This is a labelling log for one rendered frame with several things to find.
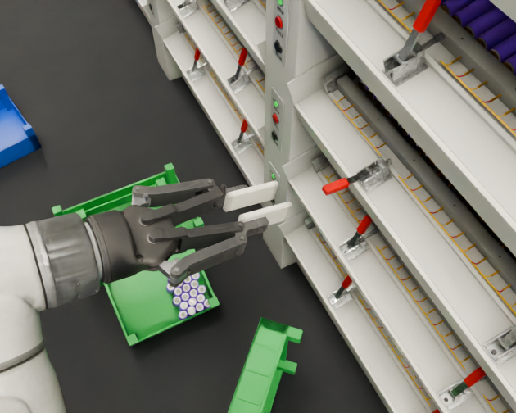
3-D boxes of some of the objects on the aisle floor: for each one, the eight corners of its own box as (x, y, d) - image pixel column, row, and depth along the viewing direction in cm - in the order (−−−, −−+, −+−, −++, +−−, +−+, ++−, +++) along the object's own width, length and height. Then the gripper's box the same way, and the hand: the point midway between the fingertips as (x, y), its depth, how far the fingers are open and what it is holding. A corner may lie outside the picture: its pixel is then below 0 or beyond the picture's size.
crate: (216, 306, 125) (220, 304, 117) (130, 346, 119) (129, 346, 112) (164, 187, 129) (164, 177, 122) (79, 220, 124) (73, 211, 116)
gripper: (71, 217, 66) (247, 174, 76) (115, 331, 58) (305, 267, 68) (69, 174, 61) (259, 135, 71) (116, 294, 53) (323, 230, 63)
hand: (257, 206), depth 68 cm, fingers open, 3 cm apart
